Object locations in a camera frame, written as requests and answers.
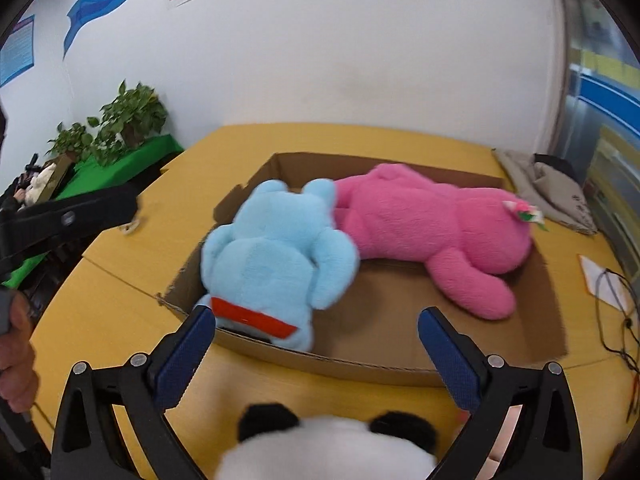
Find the panda plush toy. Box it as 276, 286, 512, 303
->
215, 401, 441, 480

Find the small potted plant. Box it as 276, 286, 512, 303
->
47, 121, 97, 163

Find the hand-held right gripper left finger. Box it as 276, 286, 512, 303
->
49, 304, 218, 480

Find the blue wall poster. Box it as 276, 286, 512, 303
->
0, 14, 37, 89

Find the cardboard box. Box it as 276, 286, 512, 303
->
156, 151, 568, 388

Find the grey cloth bag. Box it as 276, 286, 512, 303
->
492, 149, 599, 237

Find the large potted plant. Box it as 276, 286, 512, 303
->
87, 79, 169, 167

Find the white fluffy toy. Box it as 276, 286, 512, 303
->
21, 164, 57, 207

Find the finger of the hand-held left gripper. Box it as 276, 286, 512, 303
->
0, 182, 141, 281

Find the white paper sheet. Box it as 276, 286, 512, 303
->
578, 254, 635, 312

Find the light blue plush toy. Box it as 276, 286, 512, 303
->
192, 178, 361, 353

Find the pink plush toy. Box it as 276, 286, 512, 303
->
332, 161, 550, 322

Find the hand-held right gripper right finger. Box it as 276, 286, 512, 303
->
417, 306, 585, 480

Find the blue ribbon wall graphic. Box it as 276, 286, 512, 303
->
62, 0, 166, 62

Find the black cable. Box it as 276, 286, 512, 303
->
594, 266, 640, 375

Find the person's left hand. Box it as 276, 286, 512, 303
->
0, 291, 40, 414

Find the glass partition with blue stripe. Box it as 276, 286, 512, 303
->
559, 0, 640, 281

